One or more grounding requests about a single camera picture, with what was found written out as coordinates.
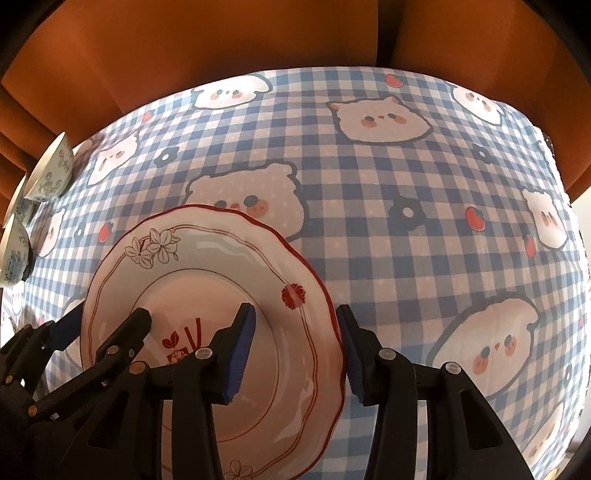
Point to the red rimmed white plate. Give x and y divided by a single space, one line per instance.
207 277

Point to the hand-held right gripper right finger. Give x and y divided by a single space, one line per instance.
353 360

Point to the blue checked cartoon tablecloth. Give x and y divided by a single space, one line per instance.
392 161

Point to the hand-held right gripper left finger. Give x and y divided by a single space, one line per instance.
242 355

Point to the orange curtain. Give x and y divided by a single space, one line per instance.
231 37

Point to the white blue floral bowl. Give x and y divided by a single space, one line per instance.
16 254
51 170
23 205

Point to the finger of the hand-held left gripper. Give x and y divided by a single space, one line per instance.
134 327
67 325

